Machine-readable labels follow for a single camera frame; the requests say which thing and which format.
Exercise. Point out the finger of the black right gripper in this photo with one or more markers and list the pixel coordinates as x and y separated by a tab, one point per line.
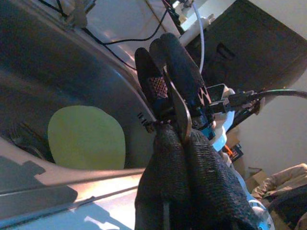
184	72
148	74

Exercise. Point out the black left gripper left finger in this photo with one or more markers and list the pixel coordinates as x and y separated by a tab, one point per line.
163	182

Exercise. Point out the metal spoon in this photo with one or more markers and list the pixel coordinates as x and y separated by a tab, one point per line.
182	112

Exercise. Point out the brown cardboard box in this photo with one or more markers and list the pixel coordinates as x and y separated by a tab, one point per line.
254	179

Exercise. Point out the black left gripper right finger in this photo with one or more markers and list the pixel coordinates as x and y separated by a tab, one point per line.
216	196

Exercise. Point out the beige blanket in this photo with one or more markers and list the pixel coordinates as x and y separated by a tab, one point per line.
287	177

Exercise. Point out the green round plate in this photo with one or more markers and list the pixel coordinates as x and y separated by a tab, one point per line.
84	139

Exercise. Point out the large black appliance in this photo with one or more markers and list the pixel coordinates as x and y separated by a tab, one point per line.
251	48

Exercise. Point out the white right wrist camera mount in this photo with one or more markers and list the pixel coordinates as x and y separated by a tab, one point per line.
226	119

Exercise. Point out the stainless steel sink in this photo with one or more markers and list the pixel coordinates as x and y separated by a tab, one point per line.
48	72

